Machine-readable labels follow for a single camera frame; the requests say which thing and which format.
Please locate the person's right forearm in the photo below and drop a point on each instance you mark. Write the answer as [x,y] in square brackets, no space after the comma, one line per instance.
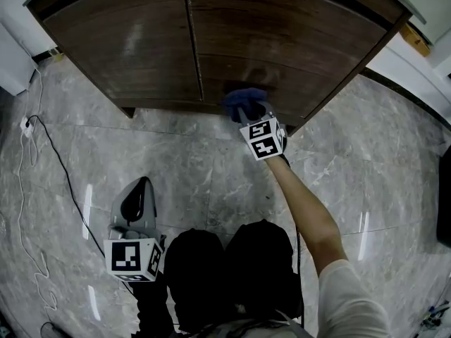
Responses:
[303,210]

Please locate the dark brown wooden cabinet door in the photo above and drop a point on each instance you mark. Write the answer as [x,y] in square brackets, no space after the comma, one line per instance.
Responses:
[123,44]
[282,34]

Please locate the person's left forearm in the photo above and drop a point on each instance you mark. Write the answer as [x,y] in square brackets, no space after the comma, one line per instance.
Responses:
[151,312]

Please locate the small yellowish bottle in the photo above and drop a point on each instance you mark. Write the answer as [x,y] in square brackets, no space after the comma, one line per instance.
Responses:
[56,55]

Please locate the blue wiping cloth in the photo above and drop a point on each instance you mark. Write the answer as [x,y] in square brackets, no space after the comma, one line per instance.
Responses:
[243,99]

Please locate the small wooden box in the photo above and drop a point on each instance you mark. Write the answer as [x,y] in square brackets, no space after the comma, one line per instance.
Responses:
[415,41]

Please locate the person's white shirt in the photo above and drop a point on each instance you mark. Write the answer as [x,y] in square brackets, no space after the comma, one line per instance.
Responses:
[352,301]

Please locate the white power strip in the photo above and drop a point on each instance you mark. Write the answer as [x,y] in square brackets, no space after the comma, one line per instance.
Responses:
[27,127]

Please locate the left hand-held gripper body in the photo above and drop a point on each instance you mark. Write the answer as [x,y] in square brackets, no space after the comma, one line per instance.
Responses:
[128,257]

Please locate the dark green bin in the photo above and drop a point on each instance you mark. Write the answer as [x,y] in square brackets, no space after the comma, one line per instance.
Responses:
[444,203]

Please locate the white water dispenser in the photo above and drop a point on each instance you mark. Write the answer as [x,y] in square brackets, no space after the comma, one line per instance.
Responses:
[14,62]

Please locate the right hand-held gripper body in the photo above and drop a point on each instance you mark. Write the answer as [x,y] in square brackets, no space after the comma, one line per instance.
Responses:
[264,143]

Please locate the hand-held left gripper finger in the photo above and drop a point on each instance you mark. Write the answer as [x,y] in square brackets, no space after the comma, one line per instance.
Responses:
[148,213]
[121,210]

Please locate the black mesh cup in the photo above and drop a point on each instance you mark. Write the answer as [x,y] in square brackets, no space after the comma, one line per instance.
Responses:
[53,330]

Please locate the person's black trousers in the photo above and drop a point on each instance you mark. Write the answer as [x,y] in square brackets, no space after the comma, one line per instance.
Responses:
[253,269]

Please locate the brown wooden cabinet frame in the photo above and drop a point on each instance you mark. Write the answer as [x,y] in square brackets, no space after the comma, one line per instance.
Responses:
[158,104]

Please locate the dark stone vanity top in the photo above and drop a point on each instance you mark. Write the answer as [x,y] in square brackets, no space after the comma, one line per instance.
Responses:
[405,2]

